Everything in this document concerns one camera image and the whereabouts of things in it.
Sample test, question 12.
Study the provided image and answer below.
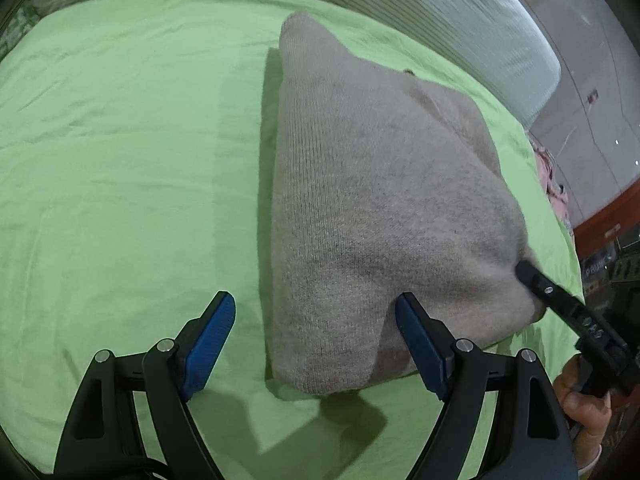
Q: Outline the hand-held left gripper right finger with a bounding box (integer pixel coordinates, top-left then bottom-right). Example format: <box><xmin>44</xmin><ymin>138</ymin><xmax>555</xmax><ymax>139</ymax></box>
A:
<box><xmin>395</xmin><ymin>294</ymin><xmax>578</xmax><ymax>480</ymax></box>

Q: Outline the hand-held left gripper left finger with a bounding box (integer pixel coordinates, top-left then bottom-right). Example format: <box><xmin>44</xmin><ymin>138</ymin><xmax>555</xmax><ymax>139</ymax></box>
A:
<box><xmin>52</xmin><ymin>291</ymin><xmax>236</xmax><ymax>480</ymax></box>

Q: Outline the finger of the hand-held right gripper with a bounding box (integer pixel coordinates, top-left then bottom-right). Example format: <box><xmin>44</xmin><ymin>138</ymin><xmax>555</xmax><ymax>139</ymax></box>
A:
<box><xmin>515</xmin><ymin>259</ymin><xmax>608</xmax><ymax>339</ymax></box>

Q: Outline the beige knit sweater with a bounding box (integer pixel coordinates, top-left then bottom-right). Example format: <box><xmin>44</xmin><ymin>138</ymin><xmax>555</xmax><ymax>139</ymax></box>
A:
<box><xmin>270</xmin><ymin>11</ymin><xmax>548</xmax><ymax>398</ymax></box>

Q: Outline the person's right hand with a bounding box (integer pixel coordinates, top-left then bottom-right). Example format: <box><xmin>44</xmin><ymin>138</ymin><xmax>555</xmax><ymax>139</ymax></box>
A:
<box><xmin>552</xmin><ymin>357</ymin><xmax>613</xmax><ymax>476</ymax></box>

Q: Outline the red-brown wooden cabinet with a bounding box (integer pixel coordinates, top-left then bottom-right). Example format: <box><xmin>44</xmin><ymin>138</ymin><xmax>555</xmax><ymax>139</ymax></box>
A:
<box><xmin>572</xmin><ymin>180</ymin><xmax>640</xmax><ymax>311</ymax></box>

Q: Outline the pink cloth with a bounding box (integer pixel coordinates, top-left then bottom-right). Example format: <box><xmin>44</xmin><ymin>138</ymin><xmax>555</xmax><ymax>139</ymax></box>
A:
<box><xmin>530</xmin><ymin>130</ymin><xmax>573</xmax><ymax>233</ymax></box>

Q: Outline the light green bed sheet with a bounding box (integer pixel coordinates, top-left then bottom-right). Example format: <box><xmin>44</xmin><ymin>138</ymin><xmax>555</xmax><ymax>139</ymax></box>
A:
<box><xmin>0</xmin><ymin>0</ymin><xmax>586</xmax><ymax>480</ymax></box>

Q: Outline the large white ribbed pillow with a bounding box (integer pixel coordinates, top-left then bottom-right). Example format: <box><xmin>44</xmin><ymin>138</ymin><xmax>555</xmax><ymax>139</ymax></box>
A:
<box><xmin>30</xmin><ymin>0</ymin><xmax>561</xmax><ymax>128</ymax></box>

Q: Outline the black cable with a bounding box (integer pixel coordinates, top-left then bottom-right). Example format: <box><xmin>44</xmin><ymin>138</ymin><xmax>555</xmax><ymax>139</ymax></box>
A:
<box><xmin>125</xmin><ymin>454</ymin><xmax>168</xmax><ymax>480</ymax></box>

